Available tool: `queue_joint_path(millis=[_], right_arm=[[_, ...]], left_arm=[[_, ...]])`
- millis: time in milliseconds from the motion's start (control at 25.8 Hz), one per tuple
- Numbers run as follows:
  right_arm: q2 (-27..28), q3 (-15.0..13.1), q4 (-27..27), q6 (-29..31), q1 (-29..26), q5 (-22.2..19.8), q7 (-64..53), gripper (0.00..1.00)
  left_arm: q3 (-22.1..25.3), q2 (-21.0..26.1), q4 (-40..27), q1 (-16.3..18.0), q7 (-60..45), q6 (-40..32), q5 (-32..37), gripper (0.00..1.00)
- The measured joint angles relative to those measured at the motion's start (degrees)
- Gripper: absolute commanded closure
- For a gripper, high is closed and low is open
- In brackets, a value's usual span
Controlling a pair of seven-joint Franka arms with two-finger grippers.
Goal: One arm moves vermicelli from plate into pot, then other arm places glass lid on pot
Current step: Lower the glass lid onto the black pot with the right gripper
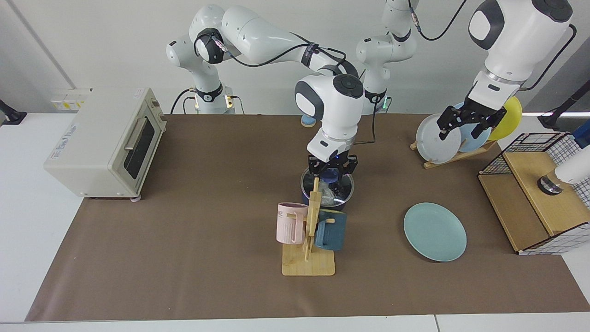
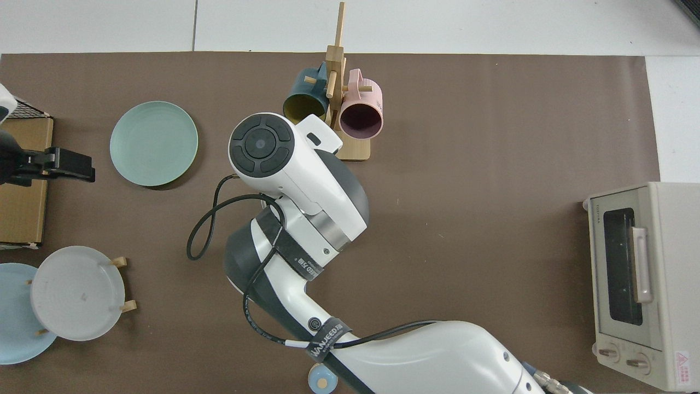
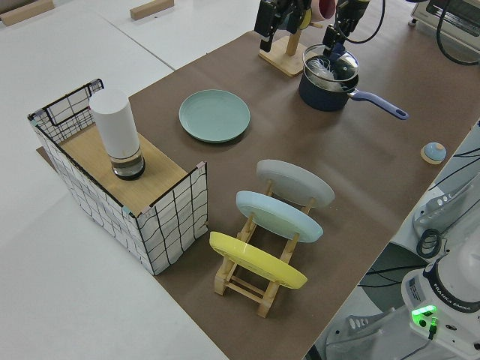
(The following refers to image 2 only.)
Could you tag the teal round plate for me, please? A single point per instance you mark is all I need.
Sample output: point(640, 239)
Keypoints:
point(153, 143)

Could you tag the white round plate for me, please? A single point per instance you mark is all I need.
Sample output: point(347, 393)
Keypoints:
point(76, 295)

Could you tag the wooden plate rack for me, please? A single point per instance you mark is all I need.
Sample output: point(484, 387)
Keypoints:
point(129, 306)

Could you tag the light blue round plate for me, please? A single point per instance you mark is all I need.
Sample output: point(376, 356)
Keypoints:
point(13, 328)

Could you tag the white cylinder with black end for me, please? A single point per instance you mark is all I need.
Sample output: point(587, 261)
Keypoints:
point(3, 104)

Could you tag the dark blue cup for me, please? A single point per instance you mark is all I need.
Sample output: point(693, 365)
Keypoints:
point(306, 90)

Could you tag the wooden cup stand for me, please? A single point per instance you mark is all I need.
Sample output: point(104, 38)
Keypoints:
point(334, 60)

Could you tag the pink ribbed cup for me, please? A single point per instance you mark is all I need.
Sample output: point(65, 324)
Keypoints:
point(363, 98)

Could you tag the small blue round thing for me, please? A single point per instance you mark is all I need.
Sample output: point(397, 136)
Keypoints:
point(320, 383)

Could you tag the brown table cloth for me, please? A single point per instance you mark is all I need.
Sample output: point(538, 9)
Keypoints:
point(492, 137)

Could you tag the pale toaster oven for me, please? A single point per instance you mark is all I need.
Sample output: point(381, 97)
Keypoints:
point(672, 273)

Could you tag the black flat object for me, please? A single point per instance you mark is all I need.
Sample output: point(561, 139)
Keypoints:
point(690, 10)

